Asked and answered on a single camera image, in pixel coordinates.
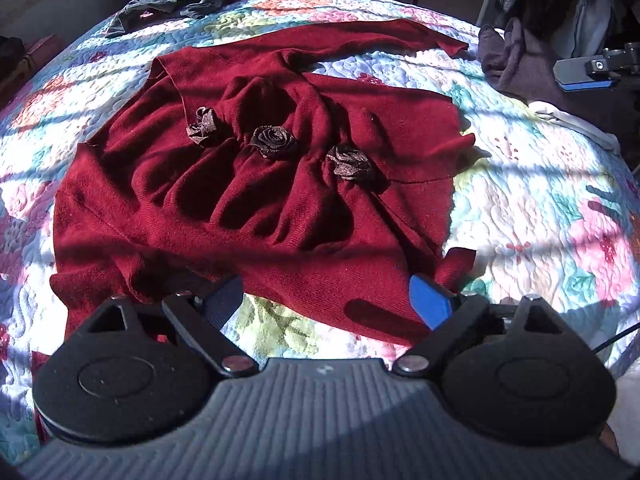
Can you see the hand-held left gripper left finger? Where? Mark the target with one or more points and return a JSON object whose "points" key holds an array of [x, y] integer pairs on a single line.
{"points": [[225, 302]]}

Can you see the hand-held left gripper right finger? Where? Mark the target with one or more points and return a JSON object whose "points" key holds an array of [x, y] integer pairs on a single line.
{"points": [[430, 305]]}

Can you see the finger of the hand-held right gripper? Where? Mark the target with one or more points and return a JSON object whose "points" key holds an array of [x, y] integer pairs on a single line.
{"points": [[585, 72]]}

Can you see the dark red knit sweater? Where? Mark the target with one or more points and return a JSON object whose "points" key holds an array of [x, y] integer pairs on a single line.
{"points": [[250, 220]]}

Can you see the light blue jeans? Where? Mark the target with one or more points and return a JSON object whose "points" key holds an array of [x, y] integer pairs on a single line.
{"points": [[590, 20]]}

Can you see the white crumpled cloth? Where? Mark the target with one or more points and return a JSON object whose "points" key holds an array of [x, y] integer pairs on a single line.
{"points": [[585, 127]]}

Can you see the purple-grey crumpled cloth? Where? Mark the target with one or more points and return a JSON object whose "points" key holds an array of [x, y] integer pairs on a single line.
{"points": [[520, 65]]}

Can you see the floral quilted bed cover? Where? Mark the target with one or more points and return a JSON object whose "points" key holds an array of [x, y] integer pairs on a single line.
{"points": [[525, 200]]}

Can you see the pink hard-shell suitcase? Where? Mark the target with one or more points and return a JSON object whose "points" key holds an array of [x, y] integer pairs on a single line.
{"points": [[42, 50]]}

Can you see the black folded cloth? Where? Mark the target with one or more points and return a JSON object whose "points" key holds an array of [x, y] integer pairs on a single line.
{"points": [[10, 55]]}

